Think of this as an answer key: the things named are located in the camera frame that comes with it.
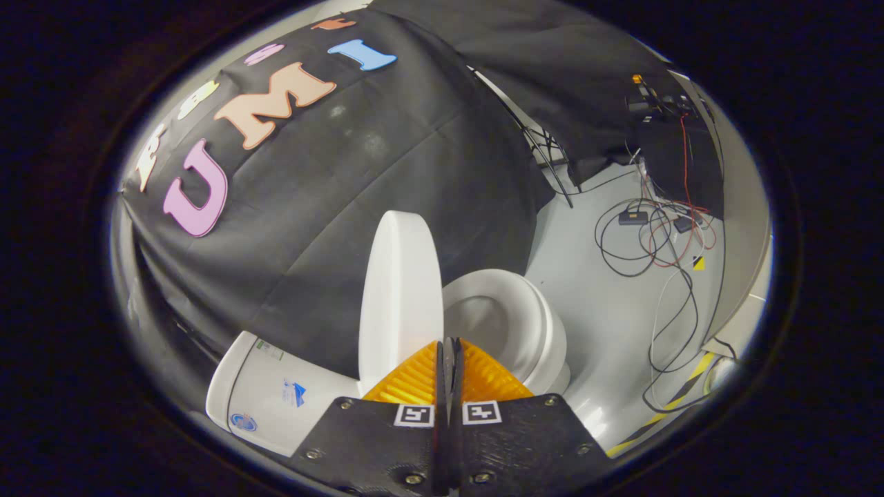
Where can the dark draped cloth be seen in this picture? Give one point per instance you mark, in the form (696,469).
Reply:
(673,166)

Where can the white toilet seat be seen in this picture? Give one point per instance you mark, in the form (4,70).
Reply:
(483,278)

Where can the black power adapter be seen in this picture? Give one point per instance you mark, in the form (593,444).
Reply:
(632,217)
(684,224)

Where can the white toilet lid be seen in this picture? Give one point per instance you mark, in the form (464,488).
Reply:
(400,290)

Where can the yellow black floor tape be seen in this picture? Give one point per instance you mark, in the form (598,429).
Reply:
(680,395)

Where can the black backdrop cloth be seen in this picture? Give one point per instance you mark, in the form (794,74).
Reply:
(345,172)
(552,62)

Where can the white toilet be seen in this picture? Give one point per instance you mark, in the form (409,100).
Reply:
(262,386)

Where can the small yellow floor sticker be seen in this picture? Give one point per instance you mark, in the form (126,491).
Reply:
(699,263)

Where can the black light stand tripod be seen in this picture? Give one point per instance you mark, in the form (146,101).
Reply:
(549,172)

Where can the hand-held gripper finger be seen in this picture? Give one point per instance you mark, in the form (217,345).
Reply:
(457,386)
(440,386)

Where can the orange and black device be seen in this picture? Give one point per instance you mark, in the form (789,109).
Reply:
(642,93)

